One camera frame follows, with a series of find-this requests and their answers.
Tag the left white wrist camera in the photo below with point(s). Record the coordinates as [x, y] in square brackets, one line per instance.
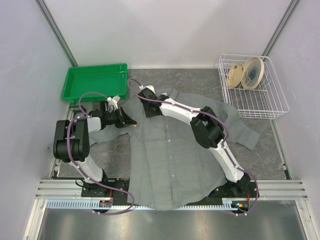
[113, 101]

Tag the grey button shirt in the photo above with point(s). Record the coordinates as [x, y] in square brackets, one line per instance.
[168, 168]

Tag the aluminium frame rail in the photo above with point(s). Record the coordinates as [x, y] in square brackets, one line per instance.
[282, 212]

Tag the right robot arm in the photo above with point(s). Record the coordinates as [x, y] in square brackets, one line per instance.
[209, 132]

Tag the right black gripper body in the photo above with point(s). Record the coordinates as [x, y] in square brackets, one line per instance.
[148, 113]

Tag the blue-white cable duct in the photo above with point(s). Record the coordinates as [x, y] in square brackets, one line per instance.
[87, 204]

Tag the green plastic tray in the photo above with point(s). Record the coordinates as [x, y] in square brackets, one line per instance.
[109, 80]

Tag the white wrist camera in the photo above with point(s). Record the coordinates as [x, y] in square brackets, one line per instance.
[150, 87]
[113, 101]

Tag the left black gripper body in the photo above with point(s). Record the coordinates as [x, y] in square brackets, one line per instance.
[120, 120]

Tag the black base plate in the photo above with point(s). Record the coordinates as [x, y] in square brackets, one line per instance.
[110, 190]

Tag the beige plate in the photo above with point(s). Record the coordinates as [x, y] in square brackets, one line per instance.
[235, 75]

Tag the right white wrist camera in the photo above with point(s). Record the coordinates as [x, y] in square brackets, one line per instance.
[150, 87]

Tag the beige bowl blue centre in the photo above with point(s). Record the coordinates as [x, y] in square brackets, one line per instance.
[253, 73]

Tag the black box orange brooch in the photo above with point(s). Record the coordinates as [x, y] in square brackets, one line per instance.
[75, 110]

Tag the white wire basket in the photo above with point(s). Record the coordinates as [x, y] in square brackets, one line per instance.
[266, 101]

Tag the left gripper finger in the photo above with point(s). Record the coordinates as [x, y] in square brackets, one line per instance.
[126, 118]
[128, 123]

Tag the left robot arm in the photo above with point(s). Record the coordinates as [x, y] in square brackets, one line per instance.
[72, 144]

